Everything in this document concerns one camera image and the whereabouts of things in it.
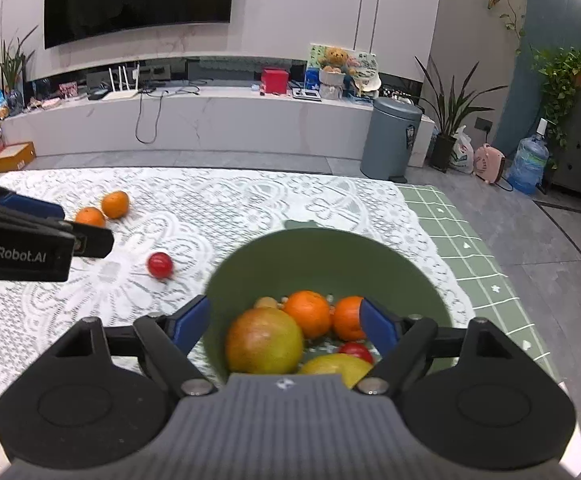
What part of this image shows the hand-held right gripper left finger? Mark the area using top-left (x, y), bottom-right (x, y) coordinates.
top-left (54, 296), bottom-right (218, 397)

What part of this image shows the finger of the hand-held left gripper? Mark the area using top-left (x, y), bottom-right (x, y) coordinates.
top-left (0, 199), bottom-right (114, 259)
top-left (0, 176), bottom-right (65, 221)

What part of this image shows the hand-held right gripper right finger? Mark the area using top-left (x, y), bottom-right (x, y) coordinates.
top-left (355, 297), bottom-right (520, 397)

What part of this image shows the orange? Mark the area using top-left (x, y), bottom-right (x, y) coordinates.
top-left (75, 207), bottom-right (106, 228)
top-left (284, 291), bottom-right (332, 339)
top-left (333, 296), bottom-right (368, 342)
top-left (101, 190), bottom-right (130, 220)

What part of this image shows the red cherry tomato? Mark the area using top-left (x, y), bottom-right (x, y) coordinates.
top-left (339, 341), bottom-right (375, 365)
top-left (147, 252), bottom-right (174, 281)

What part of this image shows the yellow green mango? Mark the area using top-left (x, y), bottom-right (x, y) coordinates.
top-left (297, 353), bottom-right (373, 390)

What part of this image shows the red and green mango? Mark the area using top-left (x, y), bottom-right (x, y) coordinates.
top-left (225, 308), bottom-right (305, 375)

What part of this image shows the green colander bowl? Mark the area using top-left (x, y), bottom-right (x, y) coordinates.
top-left (204, 220), bottom-right (455, 378)

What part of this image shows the orange cardboard box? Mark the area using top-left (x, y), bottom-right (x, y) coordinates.
top-left (0, 141), bottom-right (36, 173)

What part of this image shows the green checked tablecloth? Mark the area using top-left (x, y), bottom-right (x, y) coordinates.
top-left (395, 183), bottom-right (578, 401)

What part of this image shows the slim potted plant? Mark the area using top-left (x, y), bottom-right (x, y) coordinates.
top-left (0, 25), bottom-right (38, 116)

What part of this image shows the white router with antennas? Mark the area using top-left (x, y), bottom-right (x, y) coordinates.
top-left (101, 62), bottom-right (141, 102)

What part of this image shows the white lace tablecloth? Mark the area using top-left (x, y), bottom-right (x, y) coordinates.
top-left (0, 166), bottom-right (476, 461)

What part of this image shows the long-leaf potted plant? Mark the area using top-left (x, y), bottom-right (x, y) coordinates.
top-left (414, 55), bottom-right (508, 173)

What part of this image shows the grey trash can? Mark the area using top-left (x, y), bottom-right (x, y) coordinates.
top-left (360, 97), bottom-right (422, 183)

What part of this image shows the white plastic bag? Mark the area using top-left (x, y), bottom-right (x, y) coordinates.
top-left (450, 125), bottom-right (475, 175)

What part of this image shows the white television console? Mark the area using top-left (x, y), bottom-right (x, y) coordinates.
top-left (0, 85), bottom-right (433, 168)

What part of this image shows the pink heater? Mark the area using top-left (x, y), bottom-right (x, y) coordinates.
top-left (473, 143), bottom-right (507, 184)

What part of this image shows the blue water jug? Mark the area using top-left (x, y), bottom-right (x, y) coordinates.
top-left (506, 119), bottom-right (551, 196)

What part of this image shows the red box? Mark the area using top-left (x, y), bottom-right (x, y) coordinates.
top-left (261, 67), bottom-right (290, 95)

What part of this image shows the teddy bear plush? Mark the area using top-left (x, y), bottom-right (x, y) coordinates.
top-left (319, 47), bottom-right (349, 100)

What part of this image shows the green ivy plant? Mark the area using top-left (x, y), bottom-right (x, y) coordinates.
top-left (533, 47), bottom-right (581, 151)

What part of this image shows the black hanging cable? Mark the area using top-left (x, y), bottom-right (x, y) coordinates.
top-left (135, 87), bottom-right (201, 145)

